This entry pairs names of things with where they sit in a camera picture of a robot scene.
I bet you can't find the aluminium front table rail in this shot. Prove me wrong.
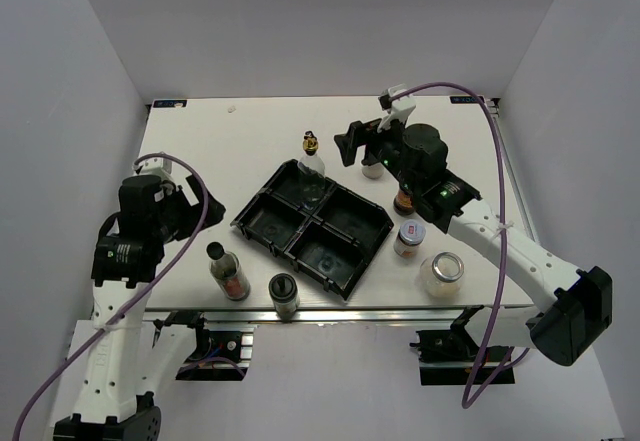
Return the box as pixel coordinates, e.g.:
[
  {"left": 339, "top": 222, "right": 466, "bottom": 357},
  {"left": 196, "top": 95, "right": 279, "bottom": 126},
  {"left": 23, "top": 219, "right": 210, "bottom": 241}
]
[{"left": 144, "top": 305, "right": 536, "bottom": 325}]

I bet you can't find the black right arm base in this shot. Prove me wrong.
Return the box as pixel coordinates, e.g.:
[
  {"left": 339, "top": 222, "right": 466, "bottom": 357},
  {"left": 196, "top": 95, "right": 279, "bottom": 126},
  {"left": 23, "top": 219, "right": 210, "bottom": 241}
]
[{"left": 409, "top": 326, "right": 515, "bottom": 387}]

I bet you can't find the round clear glass jar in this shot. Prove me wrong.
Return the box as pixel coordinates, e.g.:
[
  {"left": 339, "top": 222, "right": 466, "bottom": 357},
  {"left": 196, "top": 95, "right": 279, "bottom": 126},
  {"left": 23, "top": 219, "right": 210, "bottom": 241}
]
[{"left": 419, "top": 252, "right": 465, "bottom": 299}]

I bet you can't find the blue table sticker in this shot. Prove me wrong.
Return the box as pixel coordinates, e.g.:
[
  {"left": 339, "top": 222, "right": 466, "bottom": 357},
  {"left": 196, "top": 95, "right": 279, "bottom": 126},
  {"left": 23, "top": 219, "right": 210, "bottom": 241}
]
[
  {"left": 449, "top": 95, "right": 485, "bottom": 105},
  {"left": 152, "top": 99, "right": 187, "bottom": 109}
]

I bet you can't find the aluminium right table rail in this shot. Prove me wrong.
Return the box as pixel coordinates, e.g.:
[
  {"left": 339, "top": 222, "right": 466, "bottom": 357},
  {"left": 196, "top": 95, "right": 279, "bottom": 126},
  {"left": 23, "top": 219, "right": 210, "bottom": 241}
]
[{"left": 486, "top": 98, "right": 539, "bottom": 242}]

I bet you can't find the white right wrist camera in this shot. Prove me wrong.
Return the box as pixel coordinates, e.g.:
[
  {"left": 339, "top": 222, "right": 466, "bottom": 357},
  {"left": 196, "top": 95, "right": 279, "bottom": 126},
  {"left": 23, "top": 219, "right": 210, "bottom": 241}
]
[{"left": 377, "top": 84, "right": 416, "bottom": 132}]

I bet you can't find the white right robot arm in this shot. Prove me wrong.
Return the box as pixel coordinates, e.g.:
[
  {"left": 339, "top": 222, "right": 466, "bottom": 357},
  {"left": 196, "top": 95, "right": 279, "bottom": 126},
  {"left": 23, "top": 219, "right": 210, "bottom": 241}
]
[{"left": 334, "top": 120, "right": 613, "bottom": 366}]

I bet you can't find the white shaker black cap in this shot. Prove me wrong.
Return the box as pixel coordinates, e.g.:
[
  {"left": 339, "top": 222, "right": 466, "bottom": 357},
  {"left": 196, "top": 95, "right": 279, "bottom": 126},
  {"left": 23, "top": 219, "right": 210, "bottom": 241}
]
[{"left": 361, "top": 161, "right": 385, "bottom": 180}]

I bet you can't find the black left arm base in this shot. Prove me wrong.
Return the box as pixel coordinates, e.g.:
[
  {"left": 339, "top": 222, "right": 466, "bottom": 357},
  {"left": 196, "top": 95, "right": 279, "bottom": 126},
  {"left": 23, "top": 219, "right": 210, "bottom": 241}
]
[{"left": 153, "top": 310, "right": 249, "bottom": 382}]

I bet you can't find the black-cap pepper grinder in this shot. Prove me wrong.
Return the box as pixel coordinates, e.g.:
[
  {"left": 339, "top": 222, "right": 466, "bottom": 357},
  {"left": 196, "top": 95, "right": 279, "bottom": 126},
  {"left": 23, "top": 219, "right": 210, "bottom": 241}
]
[{"left": 268, "top": 273, "right": 300, "bottom": 321}]

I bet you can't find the red-lid sauce jar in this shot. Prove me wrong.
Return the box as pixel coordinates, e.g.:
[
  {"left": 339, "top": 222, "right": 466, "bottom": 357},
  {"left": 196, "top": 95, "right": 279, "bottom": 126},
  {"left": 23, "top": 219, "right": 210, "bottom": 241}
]
[{"left": 393, "top": 187, "right": 415, "bottom": 216}]

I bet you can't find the clear glass oil bottle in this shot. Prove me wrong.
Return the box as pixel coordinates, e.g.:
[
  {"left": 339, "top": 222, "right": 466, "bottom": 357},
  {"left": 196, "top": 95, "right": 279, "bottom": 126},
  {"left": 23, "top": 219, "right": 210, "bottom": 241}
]
[{"left": 297, "top": 131, "right": 326, "bottom": 210}]

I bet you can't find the black four-compartment tray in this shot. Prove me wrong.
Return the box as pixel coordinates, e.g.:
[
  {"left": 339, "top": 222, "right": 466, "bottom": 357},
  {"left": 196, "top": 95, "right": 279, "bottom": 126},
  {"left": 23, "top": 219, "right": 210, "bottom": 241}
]
[{"left": 231, "top": 159, "right": 394, "bottom": 300}]

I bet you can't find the red-label black-cap bottle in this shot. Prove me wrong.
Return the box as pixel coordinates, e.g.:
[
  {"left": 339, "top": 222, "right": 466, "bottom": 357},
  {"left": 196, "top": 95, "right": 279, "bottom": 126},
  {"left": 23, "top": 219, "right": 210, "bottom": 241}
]
[{"left": 206, "top": 242, "right": 250, "bottom": 301}]

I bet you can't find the aluminium table rail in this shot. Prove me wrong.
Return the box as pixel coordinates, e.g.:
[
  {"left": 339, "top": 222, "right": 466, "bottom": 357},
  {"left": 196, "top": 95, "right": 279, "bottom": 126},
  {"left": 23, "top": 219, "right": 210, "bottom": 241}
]
[
  {"left": 144, "top": 305, "right": 536, "bottom": 325},
  {"left": 486, "top": 98, "right": 539, "bottom": 242}
]

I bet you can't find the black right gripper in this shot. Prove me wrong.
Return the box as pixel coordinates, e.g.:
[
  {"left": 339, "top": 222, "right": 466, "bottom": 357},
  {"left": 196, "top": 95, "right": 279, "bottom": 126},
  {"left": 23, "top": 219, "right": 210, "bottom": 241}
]
[{"left": 334, "top": 111, "right": 420, "bottom": 195}]

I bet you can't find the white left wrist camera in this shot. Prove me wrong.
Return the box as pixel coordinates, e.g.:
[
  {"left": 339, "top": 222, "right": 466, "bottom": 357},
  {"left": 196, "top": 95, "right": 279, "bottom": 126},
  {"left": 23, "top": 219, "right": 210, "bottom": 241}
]
[{"left": 133, "top": 152, "right": 173, "bottom": 182}]

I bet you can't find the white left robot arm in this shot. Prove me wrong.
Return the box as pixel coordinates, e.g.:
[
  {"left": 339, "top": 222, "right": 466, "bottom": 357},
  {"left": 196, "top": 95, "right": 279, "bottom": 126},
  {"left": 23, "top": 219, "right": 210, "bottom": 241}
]
[{"left": 53, "top": 174, "right": 225, "bottom": 440}]

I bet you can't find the blue right table sticker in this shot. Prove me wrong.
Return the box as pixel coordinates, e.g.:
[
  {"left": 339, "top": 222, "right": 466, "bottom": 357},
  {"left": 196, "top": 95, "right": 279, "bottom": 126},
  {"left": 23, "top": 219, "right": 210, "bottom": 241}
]
[{"left": 449, "top": 95, "right": 485, "bottom": 105}]

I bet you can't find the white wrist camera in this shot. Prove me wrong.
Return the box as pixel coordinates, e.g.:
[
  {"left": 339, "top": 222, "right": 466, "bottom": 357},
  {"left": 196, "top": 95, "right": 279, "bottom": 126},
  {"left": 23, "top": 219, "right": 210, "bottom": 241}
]
[
  {"left": 133, "top": 152, "right": 173, "bottom": 182},
  {"left": 377, "top": 84, "right": 416, "bottom": 132}
]

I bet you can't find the blue left table sticker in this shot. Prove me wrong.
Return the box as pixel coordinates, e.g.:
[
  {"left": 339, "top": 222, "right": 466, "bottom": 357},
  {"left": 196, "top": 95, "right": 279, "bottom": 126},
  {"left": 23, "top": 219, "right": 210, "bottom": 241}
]
[{"left": 152, "top": 99, "right": 187, "bottom": 109}]

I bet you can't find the grey-lid spice jar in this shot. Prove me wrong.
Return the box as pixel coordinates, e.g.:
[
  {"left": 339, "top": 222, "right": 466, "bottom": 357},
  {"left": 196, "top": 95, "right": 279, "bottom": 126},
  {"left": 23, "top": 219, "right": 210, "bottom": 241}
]
[{"left": 393, "top": 220, "right": 426, "bottom": 258}]

